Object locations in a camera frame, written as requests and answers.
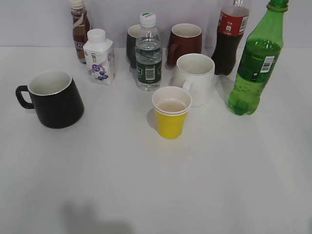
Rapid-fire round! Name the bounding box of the clear water bottle green label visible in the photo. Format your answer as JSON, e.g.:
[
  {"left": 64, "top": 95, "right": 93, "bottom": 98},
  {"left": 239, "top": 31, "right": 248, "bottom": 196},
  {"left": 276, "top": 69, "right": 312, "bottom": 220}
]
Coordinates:
[{"left": 135, "top": 12, "right": 162, "bottom": 92}]

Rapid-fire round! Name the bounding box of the cola bottle red label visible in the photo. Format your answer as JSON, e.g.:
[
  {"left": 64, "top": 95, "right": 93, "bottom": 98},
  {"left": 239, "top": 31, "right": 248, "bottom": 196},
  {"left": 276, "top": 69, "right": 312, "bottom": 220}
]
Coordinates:
[{"left": 212, "top": 0, "right": 250, "bottom": 76}]

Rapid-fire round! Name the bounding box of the dark red mug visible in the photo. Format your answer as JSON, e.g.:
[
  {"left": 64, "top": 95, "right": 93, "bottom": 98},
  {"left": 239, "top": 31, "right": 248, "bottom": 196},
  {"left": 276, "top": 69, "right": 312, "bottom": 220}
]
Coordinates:
[{"left": 167, "top": 23, "right": 202, "bottom": 66}]

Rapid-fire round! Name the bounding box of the black mug white interior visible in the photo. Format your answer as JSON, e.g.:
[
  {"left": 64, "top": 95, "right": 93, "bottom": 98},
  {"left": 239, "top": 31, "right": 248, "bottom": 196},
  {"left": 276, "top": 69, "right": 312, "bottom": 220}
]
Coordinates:
[{"left": 15, "top": 70, "right": 84, "bottom": 129}]

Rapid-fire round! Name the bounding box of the brown Nescafe coffee bottle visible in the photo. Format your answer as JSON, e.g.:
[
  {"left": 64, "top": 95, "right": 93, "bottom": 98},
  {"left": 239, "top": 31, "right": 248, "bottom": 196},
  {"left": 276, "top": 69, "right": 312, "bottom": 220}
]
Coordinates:
[{"left": 70, "top": 0, "right": 92, "bottom": 64}]

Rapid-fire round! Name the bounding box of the white purple yogurt carton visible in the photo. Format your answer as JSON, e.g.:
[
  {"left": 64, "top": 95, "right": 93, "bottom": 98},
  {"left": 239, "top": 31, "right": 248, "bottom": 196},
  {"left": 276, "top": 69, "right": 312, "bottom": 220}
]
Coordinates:
[{"left": 83, "top": 29, "right": 116, "bottom": 85}]

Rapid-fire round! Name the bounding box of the green soda bottle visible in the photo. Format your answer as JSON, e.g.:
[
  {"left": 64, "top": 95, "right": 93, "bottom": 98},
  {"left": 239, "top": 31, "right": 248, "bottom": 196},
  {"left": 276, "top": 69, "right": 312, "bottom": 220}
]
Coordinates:
[{"left": 227, "top": 0, "right": 289, "bottom": 115}]

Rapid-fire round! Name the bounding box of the dark green mug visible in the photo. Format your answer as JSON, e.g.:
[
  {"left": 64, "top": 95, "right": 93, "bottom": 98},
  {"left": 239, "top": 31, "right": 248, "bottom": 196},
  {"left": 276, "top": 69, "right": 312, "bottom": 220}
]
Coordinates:
[{"left": 126, "top": 24, "right": 141, "bottom": 69}]

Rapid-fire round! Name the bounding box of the yellow paper cup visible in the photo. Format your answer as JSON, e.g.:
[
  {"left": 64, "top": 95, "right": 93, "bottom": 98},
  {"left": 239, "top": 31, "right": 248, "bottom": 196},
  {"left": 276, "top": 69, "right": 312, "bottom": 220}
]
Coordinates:
[{"left": 152, "top": 86, "right": 192, "bottom": 139}]

